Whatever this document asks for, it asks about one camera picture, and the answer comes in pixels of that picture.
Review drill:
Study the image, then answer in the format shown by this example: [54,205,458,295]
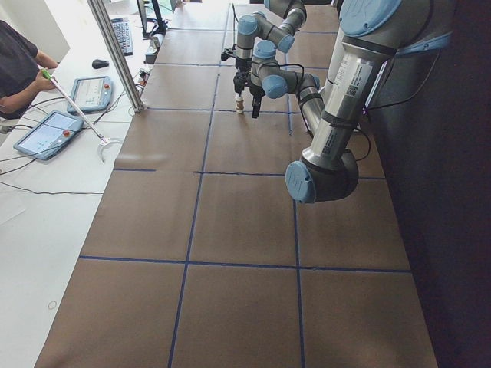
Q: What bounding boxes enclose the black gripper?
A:
[249,80,265,118]
[233,57,250,96]

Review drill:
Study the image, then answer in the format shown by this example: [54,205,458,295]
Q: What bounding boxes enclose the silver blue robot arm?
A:
[222,1,307,104]
[252,1,456,203]

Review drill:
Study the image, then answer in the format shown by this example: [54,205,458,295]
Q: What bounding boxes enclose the black monitor stand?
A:
[137,0,167,39]

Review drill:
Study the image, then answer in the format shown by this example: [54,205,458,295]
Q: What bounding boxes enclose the black computer keyboard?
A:
[110,18,133,56]

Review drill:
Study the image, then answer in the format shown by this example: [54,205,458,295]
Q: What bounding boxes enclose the black computer mouse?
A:
[91,59,109,70]

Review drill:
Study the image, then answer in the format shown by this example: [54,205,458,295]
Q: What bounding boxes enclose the white reacher grabber stick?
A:
[39,68,124,163]

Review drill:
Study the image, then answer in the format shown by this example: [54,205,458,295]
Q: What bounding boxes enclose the upper blue teach pendant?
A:
[70,76,113,113]

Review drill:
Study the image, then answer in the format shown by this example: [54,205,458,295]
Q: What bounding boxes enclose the blue teach pendant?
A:
[70,76,113,113]
[13,110,84,161]

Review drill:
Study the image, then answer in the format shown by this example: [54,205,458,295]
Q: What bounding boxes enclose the brown paper table cover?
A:
[36,1,437,367]

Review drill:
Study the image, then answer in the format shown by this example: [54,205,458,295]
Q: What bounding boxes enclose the lower blue teach pendant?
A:
[13,110,84,161]

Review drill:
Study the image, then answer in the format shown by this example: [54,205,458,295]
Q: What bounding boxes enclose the person in dark shirt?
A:
[1,21,58,120]

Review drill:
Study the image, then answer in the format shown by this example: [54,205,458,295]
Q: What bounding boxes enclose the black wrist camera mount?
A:
[221,45,237,62]

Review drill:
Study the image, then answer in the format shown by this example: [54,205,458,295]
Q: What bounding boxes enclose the aluminium frame post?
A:
[87,0,144,113]

